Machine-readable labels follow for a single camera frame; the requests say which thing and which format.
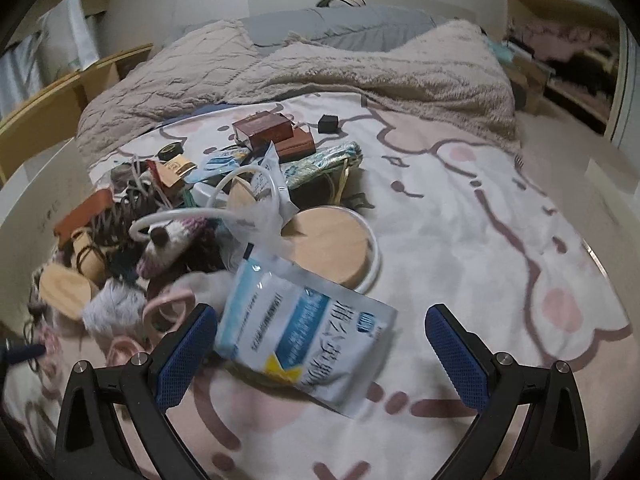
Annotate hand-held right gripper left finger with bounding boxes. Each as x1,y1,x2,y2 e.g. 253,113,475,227
54,302,219,480

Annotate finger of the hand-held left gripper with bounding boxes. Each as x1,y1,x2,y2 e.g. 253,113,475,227
0,341,46,365

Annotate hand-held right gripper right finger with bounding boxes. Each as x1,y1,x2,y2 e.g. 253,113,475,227
425,304,591,480

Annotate large blue white sachet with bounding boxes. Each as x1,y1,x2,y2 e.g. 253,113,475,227
214,255,398,418

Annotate white storage box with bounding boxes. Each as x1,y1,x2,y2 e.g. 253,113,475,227
0,141,96,241

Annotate pink plastic clip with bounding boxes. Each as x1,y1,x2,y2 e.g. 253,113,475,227
106,336,151,367

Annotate pink hair claw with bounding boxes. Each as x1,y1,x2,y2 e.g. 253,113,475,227
142,287,196,333

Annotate oval wooden piece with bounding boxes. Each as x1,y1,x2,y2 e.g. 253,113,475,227
37,265,101,321

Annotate white fluffy pompom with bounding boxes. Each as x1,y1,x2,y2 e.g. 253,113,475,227
82,280,148,333

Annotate purple white crocheted toy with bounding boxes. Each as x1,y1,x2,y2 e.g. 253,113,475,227
135,215,221,278

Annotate wooden clip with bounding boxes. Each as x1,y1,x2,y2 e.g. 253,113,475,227
67,227,108,283

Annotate brown leather holder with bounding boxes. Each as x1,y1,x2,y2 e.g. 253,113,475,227
54,191,116,246

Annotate brown hair claw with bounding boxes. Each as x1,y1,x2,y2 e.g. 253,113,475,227
97,192,161,246

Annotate round wooden lid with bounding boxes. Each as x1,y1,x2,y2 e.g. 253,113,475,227
280,205,383,293

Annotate orange gold small box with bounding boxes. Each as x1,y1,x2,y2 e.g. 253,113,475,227
150,157,196,191

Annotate small blue white sachet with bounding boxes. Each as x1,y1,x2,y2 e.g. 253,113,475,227
200,152,241,178
250,142,291,211

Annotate patterned fabric pouch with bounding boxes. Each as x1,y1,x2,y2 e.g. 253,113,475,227
282,142,363,193

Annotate brown leather wallet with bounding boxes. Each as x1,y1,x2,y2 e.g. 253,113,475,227
272,127,317,161

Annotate red cigarette box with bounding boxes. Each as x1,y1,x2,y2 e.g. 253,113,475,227
231,110,296,148

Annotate wooden shelf unit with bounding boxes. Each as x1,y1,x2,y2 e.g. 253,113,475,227
0,44,153,186

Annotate pale blue curtain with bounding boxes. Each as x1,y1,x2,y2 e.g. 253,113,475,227
0,35,46,121

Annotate cardboard box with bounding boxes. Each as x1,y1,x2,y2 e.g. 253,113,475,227
505,47,548,111

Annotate beige fluffy blanket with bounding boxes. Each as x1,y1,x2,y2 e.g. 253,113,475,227
75,19,521,156

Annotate white louvered door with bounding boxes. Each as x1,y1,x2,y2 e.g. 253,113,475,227
602,25,640,161

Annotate dark clothes pile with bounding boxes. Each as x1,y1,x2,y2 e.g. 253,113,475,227
545,50,613,96

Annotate white tote bag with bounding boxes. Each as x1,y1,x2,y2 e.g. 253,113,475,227
37,0,98,73

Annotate pink clothes pile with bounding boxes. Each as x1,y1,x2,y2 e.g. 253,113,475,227
520,17,618,53

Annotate open wardrobe niche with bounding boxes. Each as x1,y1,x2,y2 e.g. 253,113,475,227
505,0,633,136

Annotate grey bed headboard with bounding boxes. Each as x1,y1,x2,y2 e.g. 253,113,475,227
247,0,481,23

